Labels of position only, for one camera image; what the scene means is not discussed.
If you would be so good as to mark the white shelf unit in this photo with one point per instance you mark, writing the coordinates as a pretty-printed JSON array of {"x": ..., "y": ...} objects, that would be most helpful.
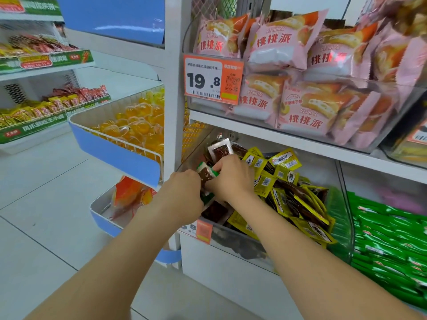
[{"x": 174, "y": 96}]

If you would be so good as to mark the white metal mesh panel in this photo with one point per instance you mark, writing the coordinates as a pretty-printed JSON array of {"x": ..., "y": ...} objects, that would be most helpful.
[{"x": 213, "y": 6}]

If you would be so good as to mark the person's left fingers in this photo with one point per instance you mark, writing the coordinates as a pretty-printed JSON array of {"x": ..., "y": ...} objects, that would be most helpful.
[{"x": 197, "y": 184}]

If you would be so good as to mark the small orange price tag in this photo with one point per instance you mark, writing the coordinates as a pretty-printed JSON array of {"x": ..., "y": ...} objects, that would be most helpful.
[{"x": 203, "y": 231}]

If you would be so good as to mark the green white brown snack packet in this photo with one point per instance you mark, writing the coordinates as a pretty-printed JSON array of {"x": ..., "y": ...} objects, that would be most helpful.
[{"x": 204, "y": 173}]

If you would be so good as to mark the orange snack packets heap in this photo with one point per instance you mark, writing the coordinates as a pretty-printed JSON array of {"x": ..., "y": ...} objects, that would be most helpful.
[{"x": 128, "y": 193}]

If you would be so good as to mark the person's left forearm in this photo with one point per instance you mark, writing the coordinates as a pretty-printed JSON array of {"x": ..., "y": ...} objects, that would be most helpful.
[{"x": 110, "y": 269}]

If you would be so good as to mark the person's left hand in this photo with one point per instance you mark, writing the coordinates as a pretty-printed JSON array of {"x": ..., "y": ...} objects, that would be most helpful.
[{"x": 181, "y": 196}]

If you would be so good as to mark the pile of yellow snack packets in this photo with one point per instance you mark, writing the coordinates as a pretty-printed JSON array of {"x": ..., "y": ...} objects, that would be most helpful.
[{"x": 287, "y": 183}]

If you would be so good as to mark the row of yellow snack packets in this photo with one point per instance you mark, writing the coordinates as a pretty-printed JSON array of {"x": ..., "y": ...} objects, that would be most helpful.
[{"x": 23, "y": 114}]

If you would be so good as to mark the large orange white price tag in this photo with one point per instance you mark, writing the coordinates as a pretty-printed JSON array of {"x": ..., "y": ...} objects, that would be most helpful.
[{"x": 213, "y": 79}]

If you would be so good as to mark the person's right fingers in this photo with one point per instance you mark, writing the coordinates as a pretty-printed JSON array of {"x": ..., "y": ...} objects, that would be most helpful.
[{"x": 220, "y": 169}]

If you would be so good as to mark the row of red snack packets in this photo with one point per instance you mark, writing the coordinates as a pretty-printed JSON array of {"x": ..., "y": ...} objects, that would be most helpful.
[{"x": 80, "y": 94}]

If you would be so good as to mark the person's right hand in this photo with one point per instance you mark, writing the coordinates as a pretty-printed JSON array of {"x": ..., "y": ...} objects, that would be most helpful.
[{"x": 233, "y": 179}]

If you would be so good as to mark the clear bin with yellow packets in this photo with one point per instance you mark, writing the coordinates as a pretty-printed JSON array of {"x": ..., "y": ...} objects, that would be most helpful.
[{"x": 412, "y": 143}]

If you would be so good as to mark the background white shelf rack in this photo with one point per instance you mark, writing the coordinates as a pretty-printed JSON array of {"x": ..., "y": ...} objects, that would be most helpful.
[{"x": 36, "y": 84}]

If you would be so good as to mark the person's right forearm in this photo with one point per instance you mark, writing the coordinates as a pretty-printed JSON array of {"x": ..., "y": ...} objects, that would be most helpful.
[{"x": 317, "y": 269}]

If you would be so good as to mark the blue sign panel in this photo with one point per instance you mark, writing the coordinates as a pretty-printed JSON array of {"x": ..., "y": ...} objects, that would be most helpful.
[{"x": 113, "y": 16}]

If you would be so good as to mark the green shelf label strip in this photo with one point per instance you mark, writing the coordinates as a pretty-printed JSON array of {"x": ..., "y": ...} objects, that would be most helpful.
[
  {"x": 40, "y": 124},
  {"x": 36, "y": 4},
  {"x": 50, "y": 61}
]

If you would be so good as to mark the pile of pink cake packets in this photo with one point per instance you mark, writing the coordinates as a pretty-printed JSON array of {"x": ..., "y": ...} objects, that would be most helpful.
[{"x": 300, "y": 106}]

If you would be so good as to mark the pile of green snack packets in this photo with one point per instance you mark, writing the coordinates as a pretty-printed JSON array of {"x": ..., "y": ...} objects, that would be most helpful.
[{"x": 387, "y": 243}]

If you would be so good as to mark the heap of red snack packets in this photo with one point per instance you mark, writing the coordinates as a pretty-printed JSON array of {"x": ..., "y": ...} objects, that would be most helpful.
[{"x": 43, "y": 43}]

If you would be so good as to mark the white-edged brown snack packet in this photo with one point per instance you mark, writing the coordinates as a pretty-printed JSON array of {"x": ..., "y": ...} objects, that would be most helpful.
[{"x": 220, "y": 150}]

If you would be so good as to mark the dark brown snack packet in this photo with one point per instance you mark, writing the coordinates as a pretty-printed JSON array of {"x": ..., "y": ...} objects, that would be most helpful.
[{"x": 216, "y": 211}]

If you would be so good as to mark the pile of orange jelly cups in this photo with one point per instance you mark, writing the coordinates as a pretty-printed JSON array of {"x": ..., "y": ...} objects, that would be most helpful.
[{"x": 140, "y": 124}]

